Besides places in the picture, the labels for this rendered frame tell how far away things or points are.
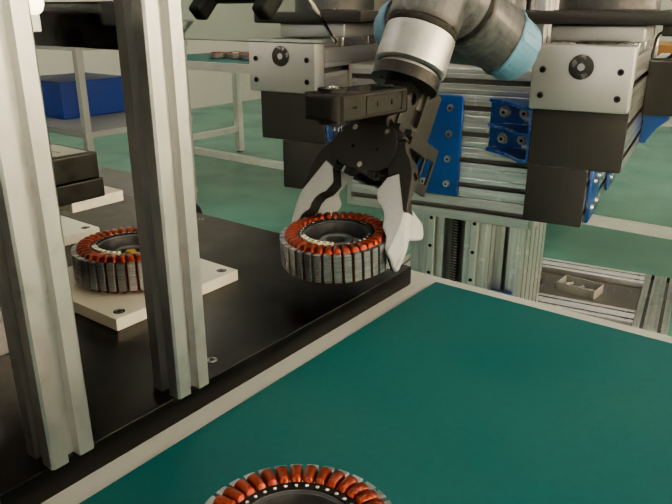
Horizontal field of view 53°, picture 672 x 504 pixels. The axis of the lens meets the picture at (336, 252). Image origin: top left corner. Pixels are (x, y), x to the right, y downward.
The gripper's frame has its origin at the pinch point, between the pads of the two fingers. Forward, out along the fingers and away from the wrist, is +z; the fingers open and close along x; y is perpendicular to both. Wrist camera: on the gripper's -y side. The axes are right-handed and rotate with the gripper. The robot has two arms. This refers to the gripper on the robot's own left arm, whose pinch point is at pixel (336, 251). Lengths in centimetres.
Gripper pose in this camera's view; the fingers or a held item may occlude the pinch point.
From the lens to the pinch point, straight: 66.7
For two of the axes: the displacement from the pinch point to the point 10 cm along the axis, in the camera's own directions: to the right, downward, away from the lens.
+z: -3.1, 9.5, -0.5
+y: 5.5, 2.2, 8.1
